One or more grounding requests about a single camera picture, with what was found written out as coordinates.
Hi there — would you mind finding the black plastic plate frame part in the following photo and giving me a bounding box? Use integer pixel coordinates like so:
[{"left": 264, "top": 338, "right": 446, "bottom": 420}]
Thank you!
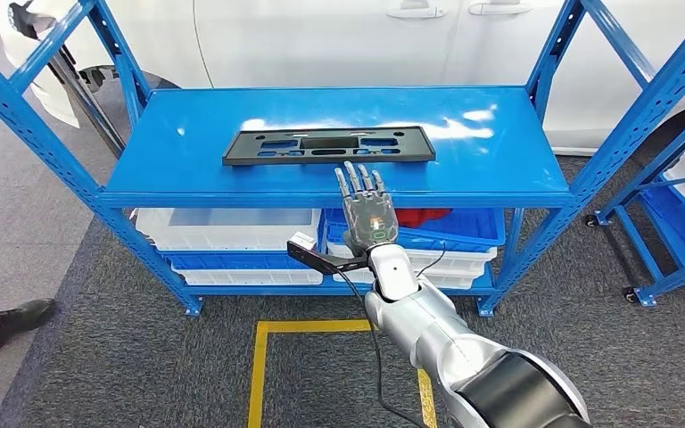
[{"left": 221, "top": 125, "right": 437, "bottom": 167}]

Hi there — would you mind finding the person's black shoe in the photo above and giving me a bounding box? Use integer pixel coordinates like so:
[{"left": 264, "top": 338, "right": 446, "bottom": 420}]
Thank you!
[{"left": 0, "top": 298, "right": 57, "bottom": 358}]

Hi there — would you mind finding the blue metal shelf rack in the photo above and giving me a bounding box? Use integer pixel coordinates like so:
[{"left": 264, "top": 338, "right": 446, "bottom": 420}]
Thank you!
[{"left": 0, "top": 0, "right": 685, "bottom": 318}]

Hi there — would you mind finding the blue plastic crate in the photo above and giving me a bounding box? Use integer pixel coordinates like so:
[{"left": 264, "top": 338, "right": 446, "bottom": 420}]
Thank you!
[{"left": 638, "top": 185, "right": 685, "bottom": 279}]

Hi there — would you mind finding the blue plastic bin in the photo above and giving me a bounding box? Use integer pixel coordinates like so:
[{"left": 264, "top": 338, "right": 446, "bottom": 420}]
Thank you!
[{"left": 161, "top": 250, "right": 315, "bottom": 272}]

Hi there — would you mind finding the dark metal bar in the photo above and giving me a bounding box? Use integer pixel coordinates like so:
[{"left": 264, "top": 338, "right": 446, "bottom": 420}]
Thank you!
[{"left": 46, "top": 44, "right": 127, "bottom": 159}]

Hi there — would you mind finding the red item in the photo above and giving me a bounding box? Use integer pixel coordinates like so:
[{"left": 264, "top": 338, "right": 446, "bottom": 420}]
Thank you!
[{"left": 395, "top": 208, "right": 453, "bottom": 229}]

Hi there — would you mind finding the thick black camera cable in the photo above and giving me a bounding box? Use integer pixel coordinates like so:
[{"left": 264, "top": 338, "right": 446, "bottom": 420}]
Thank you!
[{"left": 333, "top": 268, "right": 427, "bottom": 428}]

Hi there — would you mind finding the thin black wire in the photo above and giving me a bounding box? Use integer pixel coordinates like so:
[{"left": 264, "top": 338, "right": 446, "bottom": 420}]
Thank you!
[{"left": 415, "top": 242, "right": 448, "bottom": 278}]

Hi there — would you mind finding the white car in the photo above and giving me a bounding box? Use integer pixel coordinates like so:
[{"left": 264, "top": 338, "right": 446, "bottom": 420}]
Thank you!
[{"left": 0, "top": 0, "right": 685, "bottom": 157}]

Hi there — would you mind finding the blue wheeled shelf rack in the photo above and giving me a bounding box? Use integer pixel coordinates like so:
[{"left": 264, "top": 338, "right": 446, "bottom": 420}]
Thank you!
[{"left": 584, "top": 97, "right": 685, "bottom": 309}]

